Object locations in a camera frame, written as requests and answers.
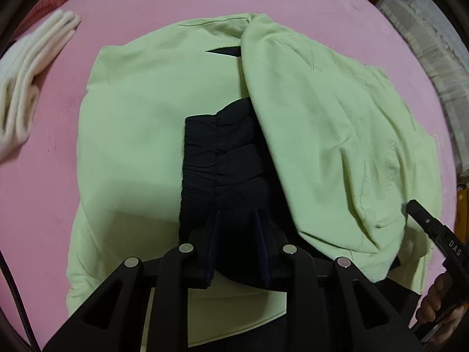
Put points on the green and black hooded jacket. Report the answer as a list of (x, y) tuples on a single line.
[(139, 135)]

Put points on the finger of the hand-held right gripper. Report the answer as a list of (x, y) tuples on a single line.
[(421, 218)]

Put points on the wooden drawer cabinet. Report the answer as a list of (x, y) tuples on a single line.
[(463, 205)]

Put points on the folded pink quilt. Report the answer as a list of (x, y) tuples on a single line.
[(40, 11)]

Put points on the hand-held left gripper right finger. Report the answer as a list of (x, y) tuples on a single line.
[(261, 234)]

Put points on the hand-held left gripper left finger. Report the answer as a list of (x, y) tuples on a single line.
[(212, 234)]

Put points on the folded white towel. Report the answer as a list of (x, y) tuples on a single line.
[(25, 80)]

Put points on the person's right hand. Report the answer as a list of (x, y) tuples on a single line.
[(438, 300)]

